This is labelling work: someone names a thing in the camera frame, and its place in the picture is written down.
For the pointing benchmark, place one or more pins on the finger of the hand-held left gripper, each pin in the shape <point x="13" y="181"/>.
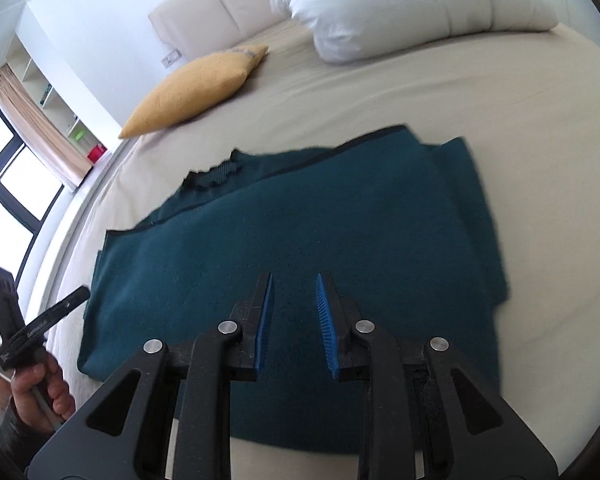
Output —
<point x="1" y="300"/>
<point x="60" y="308"/>

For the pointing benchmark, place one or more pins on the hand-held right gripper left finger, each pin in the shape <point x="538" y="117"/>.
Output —
<point x="262" y="320"/>

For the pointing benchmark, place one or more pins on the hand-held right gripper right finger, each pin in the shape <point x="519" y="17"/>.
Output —
<point x="327" y="325"/>

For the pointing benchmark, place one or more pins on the dark green sweater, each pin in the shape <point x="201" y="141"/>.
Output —
<point x="330" y="210"/>

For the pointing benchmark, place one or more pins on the person's left forearm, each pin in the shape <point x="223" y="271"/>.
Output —
<point x="17" y="435"/>

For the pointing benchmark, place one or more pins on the person's left hand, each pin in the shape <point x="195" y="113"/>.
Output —
<point x="42" y="390"/>

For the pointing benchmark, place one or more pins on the black framed window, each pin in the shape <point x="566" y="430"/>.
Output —
<point x="10" y="185"/>

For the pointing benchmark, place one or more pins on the red box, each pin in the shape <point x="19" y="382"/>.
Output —
<point x="97" y="153"/>

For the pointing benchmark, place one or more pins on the green container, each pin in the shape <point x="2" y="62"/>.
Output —
<point x="78" y="135"/>

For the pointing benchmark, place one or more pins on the beige curtain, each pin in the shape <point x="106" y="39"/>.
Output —
<point x="40" y="125"/>

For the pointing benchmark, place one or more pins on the yellow pillow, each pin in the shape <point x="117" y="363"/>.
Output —
<point x="195" y="85"/>

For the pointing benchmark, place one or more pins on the bed with beige sheet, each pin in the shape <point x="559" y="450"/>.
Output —
<point x="530" y="160"/>

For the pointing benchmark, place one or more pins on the cream padded headboard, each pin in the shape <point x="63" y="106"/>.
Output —
<point x="215" y="15"/>

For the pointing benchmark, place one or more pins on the white duvet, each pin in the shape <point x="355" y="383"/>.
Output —
<point x="405" y="5"/>

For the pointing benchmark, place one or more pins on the white wall shelf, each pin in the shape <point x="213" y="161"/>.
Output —
<point x="55" y="90"/>

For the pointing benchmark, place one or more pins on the wall socket panel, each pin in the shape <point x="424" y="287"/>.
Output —
<point x="170" y="59"/>

